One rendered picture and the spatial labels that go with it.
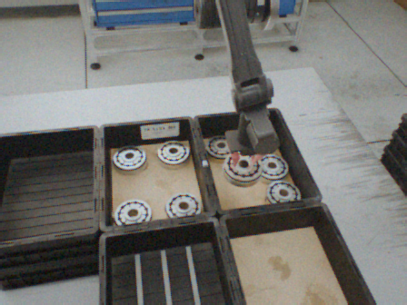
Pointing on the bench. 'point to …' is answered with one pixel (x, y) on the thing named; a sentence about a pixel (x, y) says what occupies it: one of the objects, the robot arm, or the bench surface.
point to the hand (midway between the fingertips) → (243, 162)
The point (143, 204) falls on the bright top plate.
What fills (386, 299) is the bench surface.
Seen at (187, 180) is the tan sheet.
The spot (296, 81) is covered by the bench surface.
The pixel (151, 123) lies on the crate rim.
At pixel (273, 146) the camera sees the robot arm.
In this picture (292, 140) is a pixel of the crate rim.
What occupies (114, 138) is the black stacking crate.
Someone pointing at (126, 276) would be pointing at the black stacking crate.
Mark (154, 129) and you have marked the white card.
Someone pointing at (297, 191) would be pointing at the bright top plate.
